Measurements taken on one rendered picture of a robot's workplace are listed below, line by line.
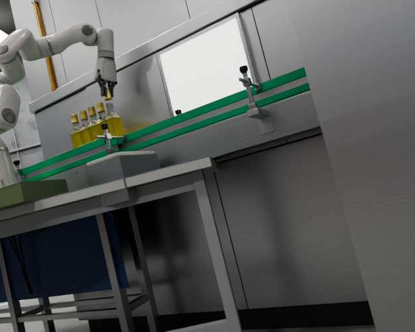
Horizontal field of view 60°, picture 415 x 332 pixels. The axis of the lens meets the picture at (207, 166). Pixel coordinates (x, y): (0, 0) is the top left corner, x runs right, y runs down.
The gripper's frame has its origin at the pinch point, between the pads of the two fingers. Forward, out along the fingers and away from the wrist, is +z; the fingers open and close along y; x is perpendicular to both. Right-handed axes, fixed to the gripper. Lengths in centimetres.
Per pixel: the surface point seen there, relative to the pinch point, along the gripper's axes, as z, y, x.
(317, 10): -12, 22, 99
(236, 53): -13, -12, 60
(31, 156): 49, -647, -936
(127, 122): 13.4, -12.1, 1.5
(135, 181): 37, 32, 41
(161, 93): 0.9, -12.1, 22.2
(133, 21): -36.1, -15.1, 4.2
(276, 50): -13, -15, 76
